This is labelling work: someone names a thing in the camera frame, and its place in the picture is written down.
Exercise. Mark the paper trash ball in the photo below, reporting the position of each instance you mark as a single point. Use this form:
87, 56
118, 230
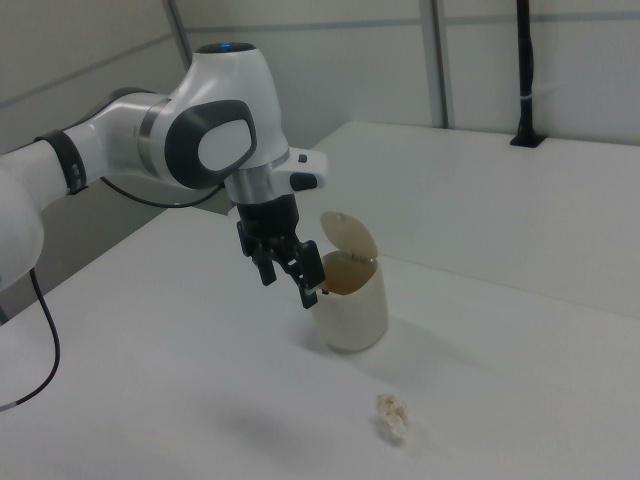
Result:
392, 417

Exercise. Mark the black pole on table clamp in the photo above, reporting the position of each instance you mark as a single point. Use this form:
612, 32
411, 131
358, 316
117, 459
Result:
525, 65

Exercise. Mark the small cream bin with lid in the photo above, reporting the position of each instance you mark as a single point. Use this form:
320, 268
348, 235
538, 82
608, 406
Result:
356, 315

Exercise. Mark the grey partition frame post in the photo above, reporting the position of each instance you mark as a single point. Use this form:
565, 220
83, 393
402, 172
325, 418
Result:
179, 35
442, 65

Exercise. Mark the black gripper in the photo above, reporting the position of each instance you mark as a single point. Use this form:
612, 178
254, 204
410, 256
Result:
267, 217

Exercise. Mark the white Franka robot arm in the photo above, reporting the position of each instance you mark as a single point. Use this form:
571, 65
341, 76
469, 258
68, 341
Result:
227, 85

